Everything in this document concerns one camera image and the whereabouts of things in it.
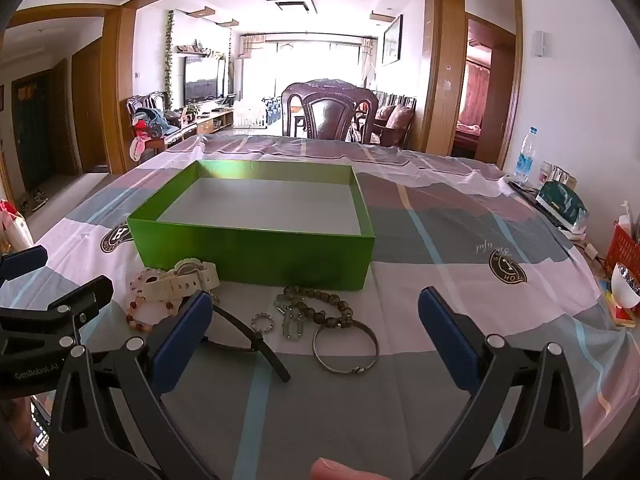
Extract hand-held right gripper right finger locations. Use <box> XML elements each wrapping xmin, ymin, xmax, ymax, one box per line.
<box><xmin>415</xmin><ymin>286</ymin><xmax>586</xmax><ymax>480</ymax></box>

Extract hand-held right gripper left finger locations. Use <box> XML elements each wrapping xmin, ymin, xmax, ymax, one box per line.
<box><xmin>47</xmin><ymin>290</ymin><xmax>221</xmax><ymax>480</ymax></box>

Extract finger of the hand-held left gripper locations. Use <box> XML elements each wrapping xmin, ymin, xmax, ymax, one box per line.
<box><xmin>0</xmin><ymin>245</ymin><xmax>49</xmax><ymax>285</ymax></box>
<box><xmin>0</xmin><ymin>275</ymin><xmax>115</xmax><ymax>356</ymax></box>

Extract pink amber bead bracelet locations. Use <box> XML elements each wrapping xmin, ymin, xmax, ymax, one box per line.
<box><xmin>125</xmin><ymin>269</ymin><xmax>173</xmax><ymax>333</ymax></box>

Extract white wrist watch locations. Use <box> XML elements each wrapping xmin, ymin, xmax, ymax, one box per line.
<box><xmin>141</xmin><ymin>257</ymin><xmax>222</xmax><ymax>308</ymax></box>

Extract black strap band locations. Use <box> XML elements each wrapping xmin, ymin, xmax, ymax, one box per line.
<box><xmin>202</xmin><ymin>292</ymin><xmax>292</xmax><ymax>383</ymax></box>

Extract silver bangle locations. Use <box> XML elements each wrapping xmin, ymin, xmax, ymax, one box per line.
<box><xmin>312</xmin><ymin>313</ymin><xmax>380</xmax><ymax>376</ymax></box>

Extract green cardboard box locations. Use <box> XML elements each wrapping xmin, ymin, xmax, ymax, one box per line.
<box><xmin>126</xmin><ymin>160</ymin><xmax>376</xmax><ymax>292</ymax></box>

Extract dark bead bracelet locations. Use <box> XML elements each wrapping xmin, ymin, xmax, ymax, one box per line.
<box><xmin>282</xmin><ymin>285</ymin><xmax>353</xmax><ymax>331</ymax></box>

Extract person's right hand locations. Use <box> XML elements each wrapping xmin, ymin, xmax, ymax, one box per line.
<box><xmin>310</xmin><ymin>456</ymin><xmax>386</xmax><ymax>480</ymax></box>

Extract white red paper bag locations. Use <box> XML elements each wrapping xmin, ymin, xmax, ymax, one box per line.
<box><xmin>0</xmin><ymin>200</ymin><xmax>34</xmax><ymax>254</ymax></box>

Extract dark entrance door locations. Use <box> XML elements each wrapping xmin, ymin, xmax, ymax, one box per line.
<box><xmin>11</xmin><ymin>70</ymin><xmax>53</xmax><ymax>191</ymax></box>

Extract green packet box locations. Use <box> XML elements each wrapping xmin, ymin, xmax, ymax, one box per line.
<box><xmin>536</xmin><ymin>180</ymin><xmax>590</xmax><ymax>233</ymax></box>

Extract white bowl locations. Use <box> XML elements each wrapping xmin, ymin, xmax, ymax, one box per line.
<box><xmin>611</xmin><ymin>262</ymin><xmax>640</xmax><ymax>311</ymax></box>

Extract pile of clothes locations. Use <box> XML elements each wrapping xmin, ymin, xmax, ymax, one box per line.
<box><xmin>130</xmin><ymin>107</ymin><xmax>168</xmax><ymax>162</ymax></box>

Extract dark wooden armchair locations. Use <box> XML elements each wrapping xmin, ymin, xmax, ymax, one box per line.
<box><xmin>126</xmin><ymin>91</ymin><xmax>171</xmax><ymax>156</ymax></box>

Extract red plastic basket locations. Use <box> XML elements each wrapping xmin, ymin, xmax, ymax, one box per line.
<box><xmin>605</xmin><ymin>220</ymin><xmax>640</xmax><ymax>281</ymax></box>

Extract clear plastic water bottle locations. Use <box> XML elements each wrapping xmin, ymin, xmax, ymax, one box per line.
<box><xmin>514</xmin><ymin>127</ymin><xmax>538</xmax><ymax>186</ymax></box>

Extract small upright packets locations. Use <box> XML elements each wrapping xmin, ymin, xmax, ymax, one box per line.
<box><xmin>540</xmin><ymin>160</ymin><xmax>577</xmax><ymax>189</ymax></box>

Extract wooden television cabinet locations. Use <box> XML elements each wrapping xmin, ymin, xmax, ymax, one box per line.
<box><xmin>165</xmin><ymin>107</ymin><xmax>235</xmax><ymax>148</ymax></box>

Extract wooden sofa with cushions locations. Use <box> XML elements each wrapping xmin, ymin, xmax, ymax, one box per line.
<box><xmin>372</xmin><ymin>91</ymin><xmax>417</xmax><ymax>148</ymax></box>

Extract white low fence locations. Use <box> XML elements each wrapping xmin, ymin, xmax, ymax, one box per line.
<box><xmin>234</xmin><ymin>100</ymin><xmax>267</xmax><ymax>129</ymax></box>

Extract pink curtain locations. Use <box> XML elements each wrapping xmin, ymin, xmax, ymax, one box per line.
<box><xmin>462</xmin><ymin>60</ymin><xmax>489</xmax><ymax>128</ymax></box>

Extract green leaf garland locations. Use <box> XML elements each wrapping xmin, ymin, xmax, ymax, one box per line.
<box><xmin>163</xmin><ymin>10</ymin><xmax>177</xmax><ymax>111</ymax></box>

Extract flat screen television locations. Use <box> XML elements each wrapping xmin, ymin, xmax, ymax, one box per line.
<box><xmin>183</xmin><ymin>55</ymin><xmax>226</xmax><ymax>106</ymax></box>

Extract dark wooden dining chair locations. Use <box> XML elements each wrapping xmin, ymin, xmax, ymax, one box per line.
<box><xmin>281</xmin><ymin>79</ymin><xmax>379</xmax><ymax>143</ymax></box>

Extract black square ceiling light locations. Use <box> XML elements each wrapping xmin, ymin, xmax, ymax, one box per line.
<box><xmin>266</xmin><ymin>0</ymin><xmax>318</xmax><ymax>15</ymax></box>

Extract framed wall picture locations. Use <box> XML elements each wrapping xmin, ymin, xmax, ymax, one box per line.
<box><xmin>382</xmin><ymin>14</ymin><xmax>403</xmax><ymax>66</ymax></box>

